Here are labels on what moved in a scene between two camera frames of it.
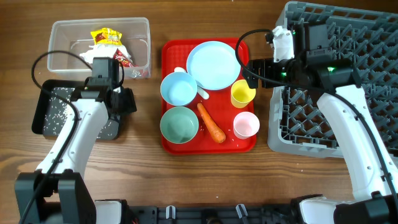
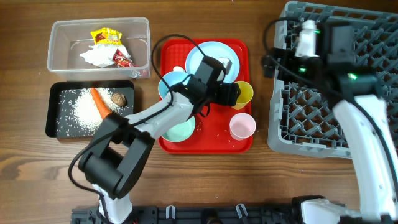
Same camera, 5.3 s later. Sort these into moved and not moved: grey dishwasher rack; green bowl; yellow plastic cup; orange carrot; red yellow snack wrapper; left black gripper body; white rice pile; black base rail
Moved: orange carrot; white rice pile; left black gripper body
Not moved: black base rail; green bowl; red yellow snack wrapper; yellow plastic cup; grey dishwasher rack
